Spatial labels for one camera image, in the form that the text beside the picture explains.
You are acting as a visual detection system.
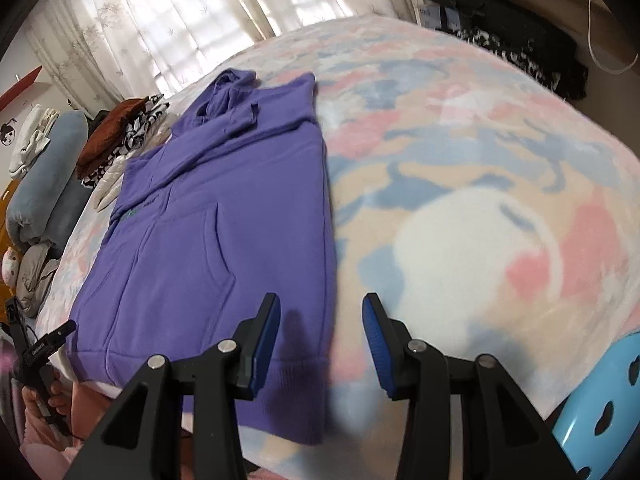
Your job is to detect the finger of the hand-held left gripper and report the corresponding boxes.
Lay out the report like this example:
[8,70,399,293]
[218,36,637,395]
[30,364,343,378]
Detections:
[4,297,31,376]
[27,320,77,362]

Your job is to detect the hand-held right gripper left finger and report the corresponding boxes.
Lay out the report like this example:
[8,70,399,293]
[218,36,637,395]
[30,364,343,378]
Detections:
[62,292,282,480]

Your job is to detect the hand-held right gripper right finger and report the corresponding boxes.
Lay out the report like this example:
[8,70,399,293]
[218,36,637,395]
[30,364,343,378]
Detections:
[362,292,583,480]

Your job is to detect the purple zip hoodie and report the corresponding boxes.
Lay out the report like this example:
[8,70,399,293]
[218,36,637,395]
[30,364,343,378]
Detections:
[65,69,341,446]

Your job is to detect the white folded clothes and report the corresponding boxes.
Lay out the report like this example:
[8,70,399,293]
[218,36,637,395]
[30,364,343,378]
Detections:
[9,104,61,177]

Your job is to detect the pile of folded clothes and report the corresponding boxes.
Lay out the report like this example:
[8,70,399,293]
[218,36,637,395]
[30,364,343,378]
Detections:
[82,95,171,186]

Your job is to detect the person's left hand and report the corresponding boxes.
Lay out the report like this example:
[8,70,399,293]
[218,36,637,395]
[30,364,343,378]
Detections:
[22,376,71,433]

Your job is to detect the beige garment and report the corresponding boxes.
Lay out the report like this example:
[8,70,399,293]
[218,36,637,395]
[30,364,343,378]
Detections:
[12,242,63,318]

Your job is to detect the plush toy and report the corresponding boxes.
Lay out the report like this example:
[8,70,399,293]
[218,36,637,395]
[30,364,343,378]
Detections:
[1,249,22,286]

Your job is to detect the blue-grey rolled blanket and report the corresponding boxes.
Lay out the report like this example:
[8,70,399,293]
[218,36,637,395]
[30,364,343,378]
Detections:
[6,110,93,253]

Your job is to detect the white shiny jacket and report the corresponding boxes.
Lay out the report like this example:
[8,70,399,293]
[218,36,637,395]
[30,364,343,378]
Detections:
[92,127,173,211]

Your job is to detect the pastel patterned bed blanket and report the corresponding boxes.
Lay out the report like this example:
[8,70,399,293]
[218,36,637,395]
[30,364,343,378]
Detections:
[35,12,640,480]

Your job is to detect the brown folded garment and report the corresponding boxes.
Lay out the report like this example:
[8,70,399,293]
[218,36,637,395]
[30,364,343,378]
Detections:
[76,96,151,178]

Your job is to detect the black knitted garment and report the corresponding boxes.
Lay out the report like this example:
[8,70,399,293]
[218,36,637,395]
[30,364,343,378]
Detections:
[87,109,111,136]

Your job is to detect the blue plastic stool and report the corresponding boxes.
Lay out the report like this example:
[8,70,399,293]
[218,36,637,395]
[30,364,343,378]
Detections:
[550,332,640,480]

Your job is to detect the grey storage box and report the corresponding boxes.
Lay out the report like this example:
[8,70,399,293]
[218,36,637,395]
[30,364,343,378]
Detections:
[419,2,463,32]

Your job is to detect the white floral curtain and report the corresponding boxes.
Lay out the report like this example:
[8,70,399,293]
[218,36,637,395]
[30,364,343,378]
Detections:
[22,0,416,111]

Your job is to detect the black bag under shelf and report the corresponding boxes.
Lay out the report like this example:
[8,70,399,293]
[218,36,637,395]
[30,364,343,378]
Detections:
[420,0,590,101]

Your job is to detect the red wall shelf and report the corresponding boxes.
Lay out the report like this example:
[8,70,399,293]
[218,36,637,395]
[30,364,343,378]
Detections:
[0,65,42,111]

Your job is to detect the white cable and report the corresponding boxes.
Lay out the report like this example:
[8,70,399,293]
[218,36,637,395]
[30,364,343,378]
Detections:
[587,0,640,72]

